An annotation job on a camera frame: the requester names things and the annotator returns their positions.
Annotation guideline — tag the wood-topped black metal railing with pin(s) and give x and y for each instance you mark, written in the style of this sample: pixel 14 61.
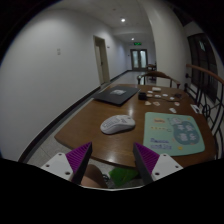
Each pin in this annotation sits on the wood-topped black metal railing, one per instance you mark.
pixel 206 100

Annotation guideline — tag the black closed laptop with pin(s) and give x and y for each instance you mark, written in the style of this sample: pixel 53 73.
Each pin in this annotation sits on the black closed laptop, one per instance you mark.
pixel 115 95

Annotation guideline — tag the brown rounded wooden seat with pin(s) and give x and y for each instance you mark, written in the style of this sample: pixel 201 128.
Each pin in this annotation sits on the brown rounded wooden seat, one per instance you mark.
pixel 94 176

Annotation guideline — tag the green exit sign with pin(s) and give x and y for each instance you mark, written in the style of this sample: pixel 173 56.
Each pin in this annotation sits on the green exit sign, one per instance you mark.
pixel 137 43

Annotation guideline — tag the white rectangular card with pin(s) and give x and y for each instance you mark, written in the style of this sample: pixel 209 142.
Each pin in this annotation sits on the white rectangular card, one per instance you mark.
pixel 156 89

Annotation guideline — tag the white side door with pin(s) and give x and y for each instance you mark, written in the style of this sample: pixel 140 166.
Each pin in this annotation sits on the white side door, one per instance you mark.
pixel 101 61

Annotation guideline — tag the white perforated computer mouse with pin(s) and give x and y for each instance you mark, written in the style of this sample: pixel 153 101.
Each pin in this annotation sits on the white perforated computer mouse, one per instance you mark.
pixel 117 124

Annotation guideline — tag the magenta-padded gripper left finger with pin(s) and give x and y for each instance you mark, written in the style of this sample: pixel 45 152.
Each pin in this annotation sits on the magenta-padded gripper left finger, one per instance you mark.
pixel 63 165

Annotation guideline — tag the brown wooden armchair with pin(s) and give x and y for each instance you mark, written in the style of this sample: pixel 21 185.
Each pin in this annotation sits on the brown wooden armchair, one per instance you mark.
pixel 158 73

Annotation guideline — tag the small black box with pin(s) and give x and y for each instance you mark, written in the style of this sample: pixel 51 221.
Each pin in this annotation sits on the small black box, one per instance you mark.
pixel 142 96

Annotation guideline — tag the dark framed window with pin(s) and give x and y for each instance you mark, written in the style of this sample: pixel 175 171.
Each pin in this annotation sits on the dark framed window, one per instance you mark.
pixel 200 66

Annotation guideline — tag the small beige token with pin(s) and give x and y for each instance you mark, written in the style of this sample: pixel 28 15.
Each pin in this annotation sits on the small beige token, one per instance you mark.
pixel 156 103
pixel 147 103

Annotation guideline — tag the light green printed mouse pad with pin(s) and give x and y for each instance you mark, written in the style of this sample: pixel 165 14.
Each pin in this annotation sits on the light green printed mouse pad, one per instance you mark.
pixel 173 133

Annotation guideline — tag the dark key bunch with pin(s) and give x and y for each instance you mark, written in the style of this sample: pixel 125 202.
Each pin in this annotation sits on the dark key bunch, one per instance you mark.
pixel 178 95

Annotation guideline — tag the green bag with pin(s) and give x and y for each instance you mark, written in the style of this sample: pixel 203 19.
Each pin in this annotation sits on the green bag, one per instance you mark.
pixel 122 176

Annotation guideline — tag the glass double door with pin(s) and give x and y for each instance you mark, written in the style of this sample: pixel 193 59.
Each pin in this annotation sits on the glass double door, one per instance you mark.
pixel 139 60

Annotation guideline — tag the small white token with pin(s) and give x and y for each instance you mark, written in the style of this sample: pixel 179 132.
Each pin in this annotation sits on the small white token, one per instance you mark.
pixel 157 96
pixel 172 110
pixel 172 98
pixel 177 103
pixel 150 95

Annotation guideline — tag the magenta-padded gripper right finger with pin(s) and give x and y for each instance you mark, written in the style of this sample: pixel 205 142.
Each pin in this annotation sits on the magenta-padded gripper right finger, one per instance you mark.
pixel 160 166

